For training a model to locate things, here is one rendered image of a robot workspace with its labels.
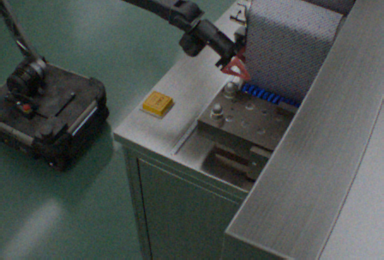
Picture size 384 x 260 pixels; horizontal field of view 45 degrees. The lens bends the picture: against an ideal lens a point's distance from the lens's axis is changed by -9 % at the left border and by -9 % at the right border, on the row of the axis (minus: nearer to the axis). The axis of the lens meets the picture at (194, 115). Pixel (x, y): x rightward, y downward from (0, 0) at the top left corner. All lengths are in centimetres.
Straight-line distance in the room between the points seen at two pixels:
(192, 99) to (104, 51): 176
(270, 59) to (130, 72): 182
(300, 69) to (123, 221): 133
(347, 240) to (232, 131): 72
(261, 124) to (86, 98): 143
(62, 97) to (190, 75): 109
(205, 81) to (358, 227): 107
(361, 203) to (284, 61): 72
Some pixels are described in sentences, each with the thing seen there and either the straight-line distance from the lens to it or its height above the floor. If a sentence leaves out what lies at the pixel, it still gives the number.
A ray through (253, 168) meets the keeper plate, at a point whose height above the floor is 95.
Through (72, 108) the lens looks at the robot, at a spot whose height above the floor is 24.
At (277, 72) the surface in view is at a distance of 138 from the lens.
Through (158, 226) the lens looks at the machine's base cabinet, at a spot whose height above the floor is 47.
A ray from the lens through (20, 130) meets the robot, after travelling 254.
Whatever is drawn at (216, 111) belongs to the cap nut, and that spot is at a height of 106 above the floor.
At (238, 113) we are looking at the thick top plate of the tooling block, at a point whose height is 103.
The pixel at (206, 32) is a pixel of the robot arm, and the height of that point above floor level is 118.
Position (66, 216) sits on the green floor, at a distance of 244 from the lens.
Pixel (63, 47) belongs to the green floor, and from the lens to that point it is 339.
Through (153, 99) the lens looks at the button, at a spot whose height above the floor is 92.
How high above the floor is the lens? 199
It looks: 45 degrees down
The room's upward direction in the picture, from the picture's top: 1 degrees clockwise
